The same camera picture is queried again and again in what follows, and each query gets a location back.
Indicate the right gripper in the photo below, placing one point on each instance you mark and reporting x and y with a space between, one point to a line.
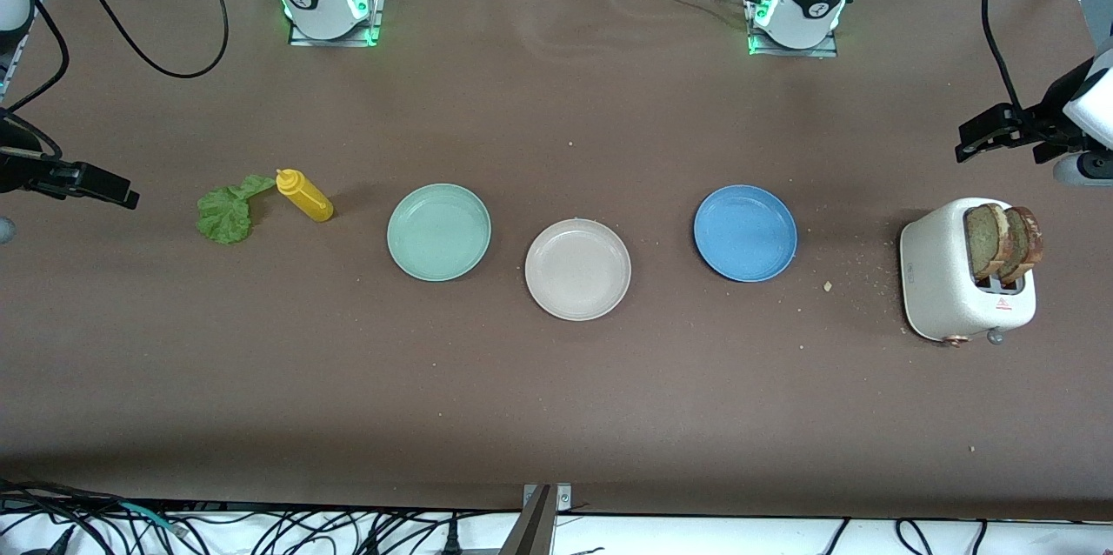
17 165

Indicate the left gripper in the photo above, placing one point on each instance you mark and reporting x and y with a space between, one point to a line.
1049 114

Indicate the brown bread slice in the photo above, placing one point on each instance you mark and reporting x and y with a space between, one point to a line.
1029 242
983 242

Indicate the green lettuce leaf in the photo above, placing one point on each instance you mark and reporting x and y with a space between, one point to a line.
224 216

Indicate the yellow mustard squeeze bottle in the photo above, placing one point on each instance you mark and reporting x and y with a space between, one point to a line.
306 197

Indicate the blue plate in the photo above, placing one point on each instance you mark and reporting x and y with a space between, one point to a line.
745 233

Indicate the light green plate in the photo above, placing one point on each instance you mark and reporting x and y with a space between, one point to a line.
439 231

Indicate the beige plate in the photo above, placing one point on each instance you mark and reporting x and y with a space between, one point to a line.
577 270

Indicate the white toaster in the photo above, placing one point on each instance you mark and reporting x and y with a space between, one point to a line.
935 277

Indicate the black power plug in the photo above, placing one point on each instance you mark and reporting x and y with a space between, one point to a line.
450 538

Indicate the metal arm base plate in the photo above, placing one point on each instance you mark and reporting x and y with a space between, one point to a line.
830 49
376 16

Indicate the aluminium frame post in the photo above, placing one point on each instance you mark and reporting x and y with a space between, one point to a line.
530 533

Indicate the metal corner bracket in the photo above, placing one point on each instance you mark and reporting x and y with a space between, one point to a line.
563 498

